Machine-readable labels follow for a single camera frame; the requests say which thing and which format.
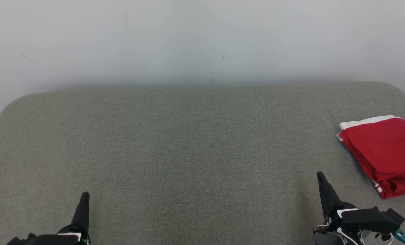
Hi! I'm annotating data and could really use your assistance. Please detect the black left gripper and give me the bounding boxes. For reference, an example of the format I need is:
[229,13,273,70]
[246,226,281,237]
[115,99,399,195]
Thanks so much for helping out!
[27,191,91,245]

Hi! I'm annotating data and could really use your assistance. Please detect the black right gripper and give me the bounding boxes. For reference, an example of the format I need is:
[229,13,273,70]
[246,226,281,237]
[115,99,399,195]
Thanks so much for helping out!
[316,171,389,236]

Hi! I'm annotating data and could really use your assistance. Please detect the red Bulls basketball jersey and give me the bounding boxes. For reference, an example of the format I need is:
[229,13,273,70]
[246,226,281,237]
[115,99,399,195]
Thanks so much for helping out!
[372,170,405,200]

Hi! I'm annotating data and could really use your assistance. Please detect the red shorts with white stripe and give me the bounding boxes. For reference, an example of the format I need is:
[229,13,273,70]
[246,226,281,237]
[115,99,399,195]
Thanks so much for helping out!
[337,115,405,183]

